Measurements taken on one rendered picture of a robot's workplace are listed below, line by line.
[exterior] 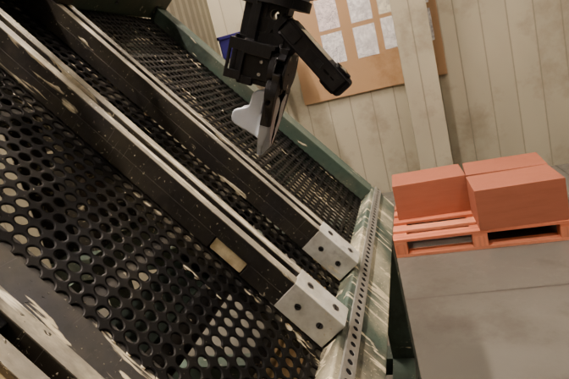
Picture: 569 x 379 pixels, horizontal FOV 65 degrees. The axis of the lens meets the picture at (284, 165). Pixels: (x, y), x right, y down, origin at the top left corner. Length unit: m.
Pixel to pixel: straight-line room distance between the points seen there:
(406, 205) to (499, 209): 0.71
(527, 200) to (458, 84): 1.76
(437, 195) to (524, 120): 1.57
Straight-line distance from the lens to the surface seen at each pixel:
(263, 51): 0.58
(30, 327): 0.56
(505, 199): 3.19
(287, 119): 1.74
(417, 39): 4.37
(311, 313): 0.90
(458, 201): 3.58
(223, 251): 0.89
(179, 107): 1.15
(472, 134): 4.73
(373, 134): 4.66
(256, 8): 0.60
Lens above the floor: 1.40
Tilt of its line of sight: 11 degrees down
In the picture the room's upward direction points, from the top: 14 degrees counter-clockwise
